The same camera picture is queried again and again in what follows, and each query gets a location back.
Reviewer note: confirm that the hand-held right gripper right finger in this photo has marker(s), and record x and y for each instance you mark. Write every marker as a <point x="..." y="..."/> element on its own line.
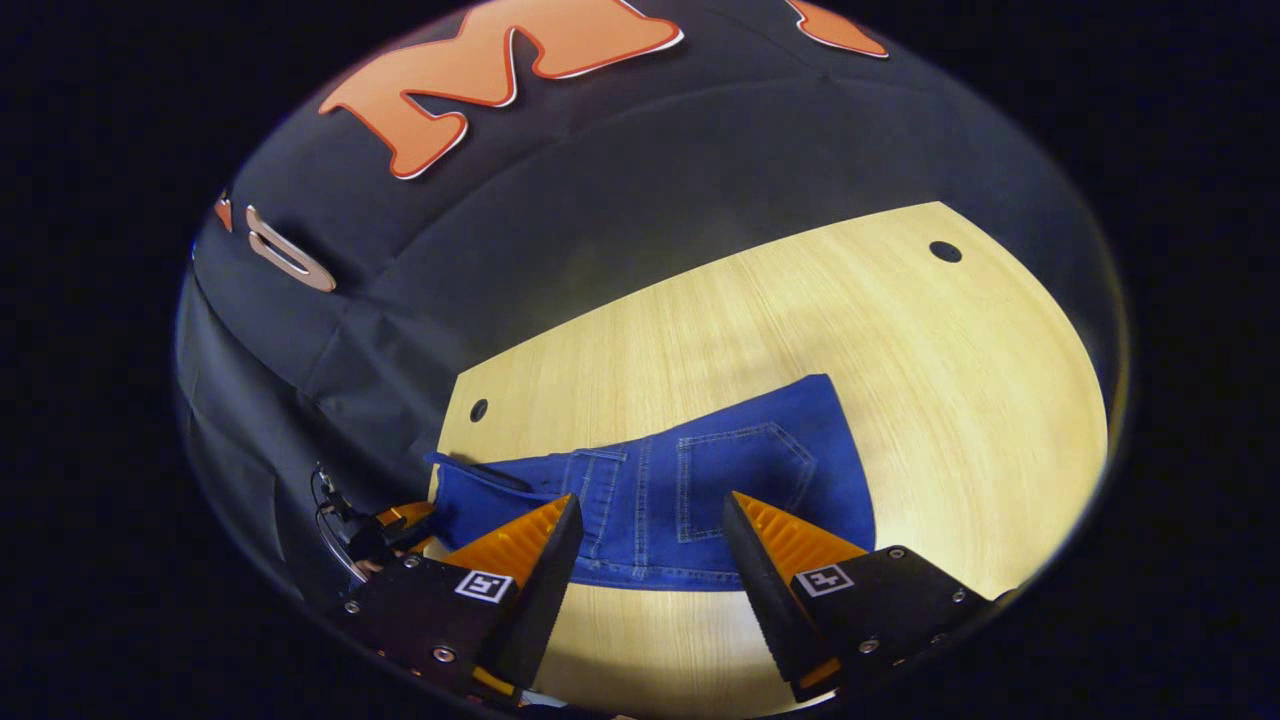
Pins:
<point x="765" y="590"/>

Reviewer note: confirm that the blue jeans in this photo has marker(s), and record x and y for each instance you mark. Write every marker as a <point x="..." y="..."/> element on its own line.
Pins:
<point x="650" y="500"/>

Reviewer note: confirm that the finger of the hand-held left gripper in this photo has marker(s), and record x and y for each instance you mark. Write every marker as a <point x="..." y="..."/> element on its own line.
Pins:
<point x="410" y="522"/>

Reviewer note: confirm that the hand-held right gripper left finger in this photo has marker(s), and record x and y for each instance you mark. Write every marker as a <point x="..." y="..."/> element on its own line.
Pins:
<point x="545" y="580"/>

